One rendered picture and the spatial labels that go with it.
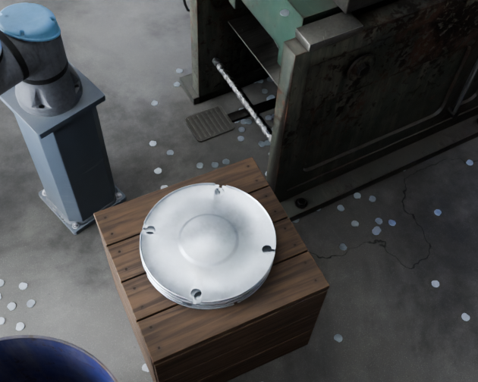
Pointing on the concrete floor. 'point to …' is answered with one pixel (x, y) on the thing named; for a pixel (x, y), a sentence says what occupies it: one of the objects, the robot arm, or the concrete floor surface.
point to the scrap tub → (41, 361)
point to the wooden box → (226, 349)
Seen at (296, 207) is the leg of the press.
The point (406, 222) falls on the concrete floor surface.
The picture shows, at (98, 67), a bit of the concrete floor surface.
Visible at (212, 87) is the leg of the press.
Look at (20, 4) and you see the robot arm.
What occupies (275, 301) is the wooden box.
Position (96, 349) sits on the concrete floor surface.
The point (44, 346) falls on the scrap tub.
